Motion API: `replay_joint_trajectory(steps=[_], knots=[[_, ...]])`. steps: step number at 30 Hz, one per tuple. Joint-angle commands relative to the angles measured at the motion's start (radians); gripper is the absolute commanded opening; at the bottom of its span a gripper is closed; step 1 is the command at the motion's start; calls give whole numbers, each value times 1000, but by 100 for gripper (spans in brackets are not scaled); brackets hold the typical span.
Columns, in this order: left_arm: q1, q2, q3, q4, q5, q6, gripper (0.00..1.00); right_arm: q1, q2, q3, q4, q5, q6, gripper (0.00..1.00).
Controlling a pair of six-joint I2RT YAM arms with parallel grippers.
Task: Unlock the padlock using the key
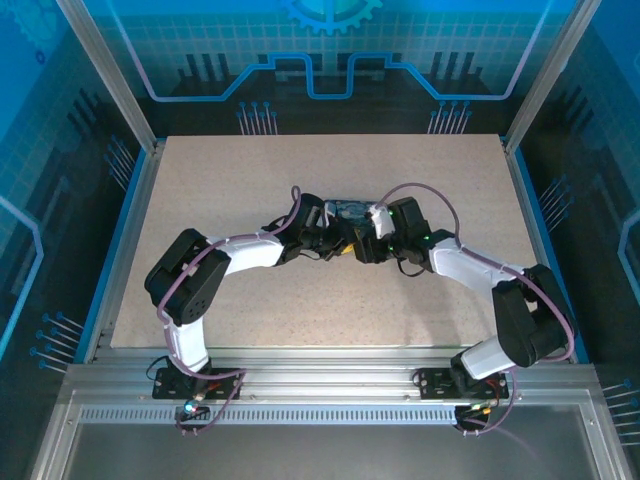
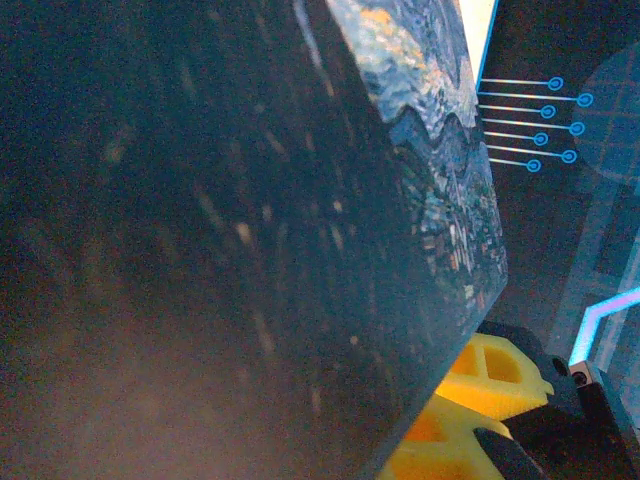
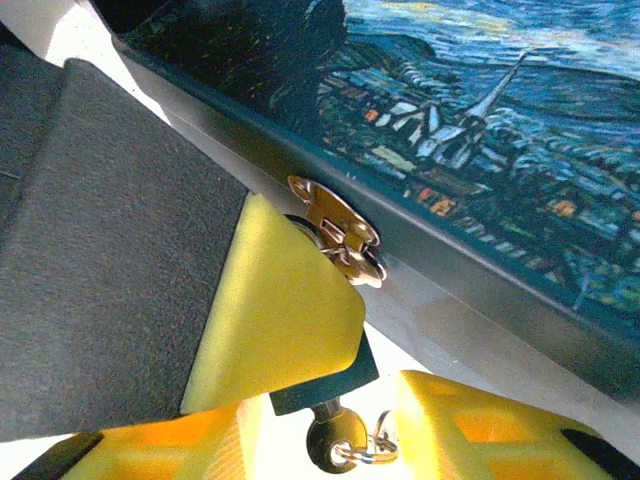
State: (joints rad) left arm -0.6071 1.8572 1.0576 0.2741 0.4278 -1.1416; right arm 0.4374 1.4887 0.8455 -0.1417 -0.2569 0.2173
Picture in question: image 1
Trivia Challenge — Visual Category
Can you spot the slotted grey cable duct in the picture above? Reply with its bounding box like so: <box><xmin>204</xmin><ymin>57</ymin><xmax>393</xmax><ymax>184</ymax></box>
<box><xmin>79</xmin><ymin>406</ymin><xmax>464</xmax><ymax>426</ymax></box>

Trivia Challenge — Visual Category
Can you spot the grey metal tray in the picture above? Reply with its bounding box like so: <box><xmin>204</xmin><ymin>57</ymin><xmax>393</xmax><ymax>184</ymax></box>
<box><xmin>29</xmin><ymin>389</ymin><xmax>632</xmax><ymax>480</ymax></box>

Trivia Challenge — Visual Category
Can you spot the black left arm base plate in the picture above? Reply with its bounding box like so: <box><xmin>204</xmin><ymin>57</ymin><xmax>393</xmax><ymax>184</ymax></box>
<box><xmin>151</xmin><ymin>367</ymin><xmax>242</xmax><ymax>401</ymax></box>

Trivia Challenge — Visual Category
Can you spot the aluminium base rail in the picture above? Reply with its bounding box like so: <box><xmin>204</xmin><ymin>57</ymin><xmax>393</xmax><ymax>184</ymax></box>
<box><xmin>64</xmin><ymin>347</ymin><xmax>601</xmax><ymax>409</ymax></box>

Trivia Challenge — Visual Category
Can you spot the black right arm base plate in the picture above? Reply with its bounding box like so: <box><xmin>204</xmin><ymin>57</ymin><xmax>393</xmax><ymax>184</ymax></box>
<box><xmin>416</xmin><ymin>367</ymin><xmax>517</xmax><ymax>401</ymax></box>

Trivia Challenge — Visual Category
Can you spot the starry night print box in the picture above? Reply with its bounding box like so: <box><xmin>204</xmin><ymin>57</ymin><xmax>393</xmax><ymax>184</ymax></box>
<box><xmin>323</xmin><ymin>198</ymin><xmax>381</xmax><ymax>236</ymax></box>

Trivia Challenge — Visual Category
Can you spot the aluminium frame post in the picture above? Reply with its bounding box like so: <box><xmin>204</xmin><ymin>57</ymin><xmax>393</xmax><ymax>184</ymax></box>
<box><xmin>501</xmin><ymin>0</ymin><xmax>601</xmax><ymax>154</ymax></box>
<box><xmin>54</xmin><ymin>0</ymin><xmax>161</xmax><ymax>154</ymax></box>

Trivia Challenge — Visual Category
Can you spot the blue table edge strip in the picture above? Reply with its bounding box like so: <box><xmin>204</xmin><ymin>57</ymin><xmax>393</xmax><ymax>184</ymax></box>
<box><xmin>509</xmin><ymin>147</ymin><xmax>584</xmax><ymax>364</ymax></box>
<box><xmin>74</xmin><ymin>147</ymin><xmax>151</xmax><ymax>364</ymax></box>

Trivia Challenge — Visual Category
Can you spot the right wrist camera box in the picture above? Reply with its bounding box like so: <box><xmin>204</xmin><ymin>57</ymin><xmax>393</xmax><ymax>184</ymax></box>
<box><xmin>366</xmin><ymin>203</ymin><xmax>397</xmax><ymax>240</ymax></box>

